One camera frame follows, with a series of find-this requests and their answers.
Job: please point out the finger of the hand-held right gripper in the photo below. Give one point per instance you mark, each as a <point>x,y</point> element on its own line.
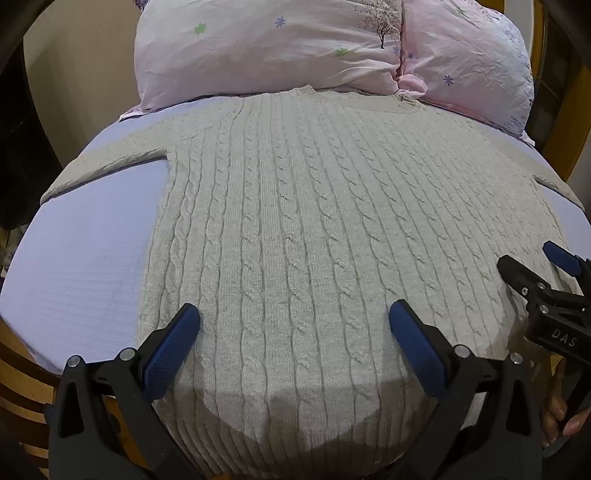
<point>519,276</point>
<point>561,258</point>

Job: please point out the wooden headboard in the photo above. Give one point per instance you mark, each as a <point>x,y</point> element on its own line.
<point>565,92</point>

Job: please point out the person's right hand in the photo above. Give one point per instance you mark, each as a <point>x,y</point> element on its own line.
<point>556,413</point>

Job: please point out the lavender bed sheet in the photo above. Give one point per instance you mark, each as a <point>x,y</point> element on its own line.
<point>92,258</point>

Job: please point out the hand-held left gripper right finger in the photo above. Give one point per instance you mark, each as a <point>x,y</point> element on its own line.
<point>416,353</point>

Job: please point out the pink floral pillow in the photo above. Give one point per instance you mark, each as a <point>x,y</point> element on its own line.
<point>471,60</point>
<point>258,50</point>

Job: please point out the dark furniture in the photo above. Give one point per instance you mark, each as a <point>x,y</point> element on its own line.
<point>23,152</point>

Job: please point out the wooden bed frame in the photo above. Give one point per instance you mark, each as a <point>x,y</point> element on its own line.
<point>27,406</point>

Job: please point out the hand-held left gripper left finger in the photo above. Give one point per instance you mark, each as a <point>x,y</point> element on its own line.
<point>170,353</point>

